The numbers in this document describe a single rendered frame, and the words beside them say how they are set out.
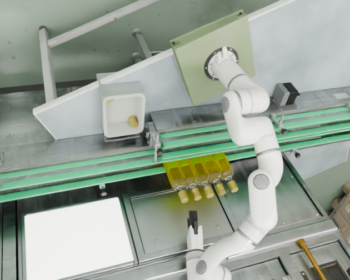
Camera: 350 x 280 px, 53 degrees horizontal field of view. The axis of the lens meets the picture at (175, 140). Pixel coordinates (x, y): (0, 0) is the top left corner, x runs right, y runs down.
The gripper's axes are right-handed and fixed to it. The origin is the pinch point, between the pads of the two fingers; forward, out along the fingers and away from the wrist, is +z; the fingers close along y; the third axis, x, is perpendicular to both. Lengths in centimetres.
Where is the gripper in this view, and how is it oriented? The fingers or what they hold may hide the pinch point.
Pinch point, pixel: (191, 218)
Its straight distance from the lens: 145.0
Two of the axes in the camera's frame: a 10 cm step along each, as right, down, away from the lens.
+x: -9.9, -0.4, -1.1
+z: -0.5, -7.2, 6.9
